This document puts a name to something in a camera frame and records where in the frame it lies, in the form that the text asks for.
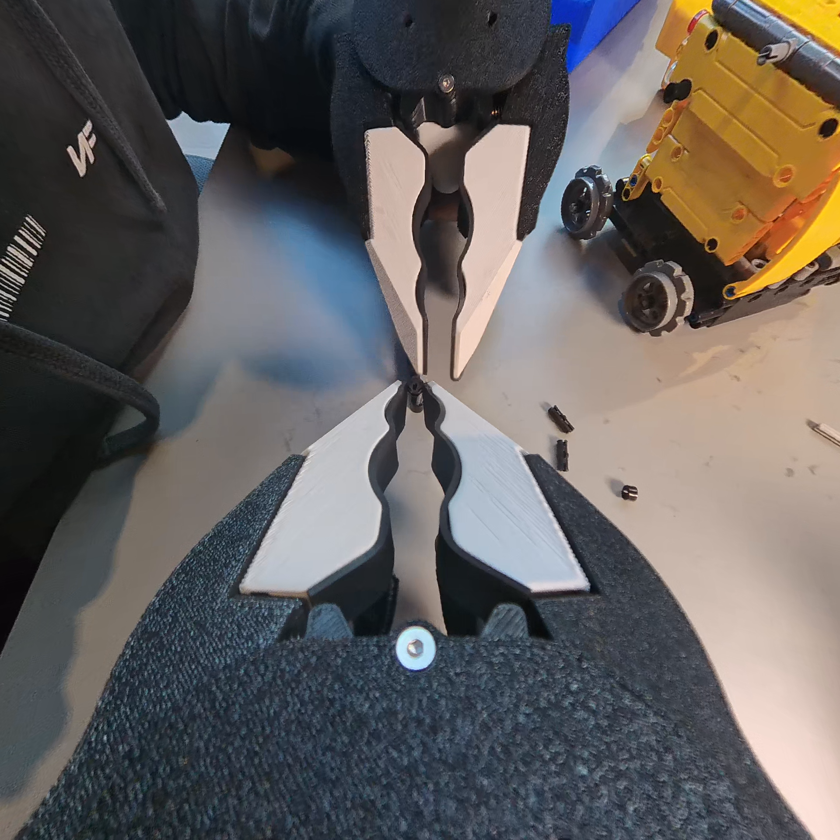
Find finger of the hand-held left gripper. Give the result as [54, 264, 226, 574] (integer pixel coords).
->
[449, 122, 532, 382]
[363, 125, 432, 375]

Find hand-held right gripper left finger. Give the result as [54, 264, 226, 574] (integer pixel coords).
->
[238, 381, 408, 636]

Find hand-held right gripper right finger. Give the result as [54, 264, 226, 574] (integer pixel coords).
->
[422, 381, 592, 636]

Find blue plastic crate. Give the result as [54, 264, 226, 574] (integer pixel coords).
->
[551, 0, 641, 73]

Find yellow black toy brick vehicle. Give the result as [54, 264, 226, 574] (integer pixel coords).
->
[610, 0, 840, 329]

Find grey desk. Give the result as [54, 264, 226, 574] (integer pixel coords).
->
[0, 0, 840, 840]

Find black shoulder strap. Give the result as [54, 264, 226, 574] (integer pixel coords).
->
[0, 322, 161, 460]

